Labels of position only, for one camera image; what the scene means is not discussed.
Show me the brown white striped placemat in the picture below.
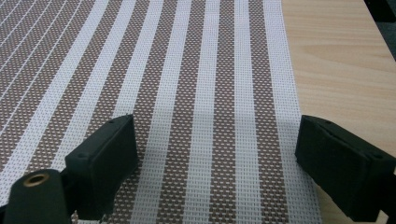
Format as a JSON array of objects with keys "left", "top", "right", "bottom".
[{"left": 0, "top": 0, "right": 323, "bottom": 224}]

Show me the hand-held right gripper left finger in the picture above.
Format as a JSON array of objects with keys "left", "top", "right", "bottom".
[{"left": 64, "top": 114, "right": 140, "bottom": 221}]

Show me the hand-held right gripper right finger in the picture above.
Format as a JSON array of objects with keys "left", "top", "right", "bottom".
[{"left": 294, "top": 114, "right": 396, "bottom": 223}]

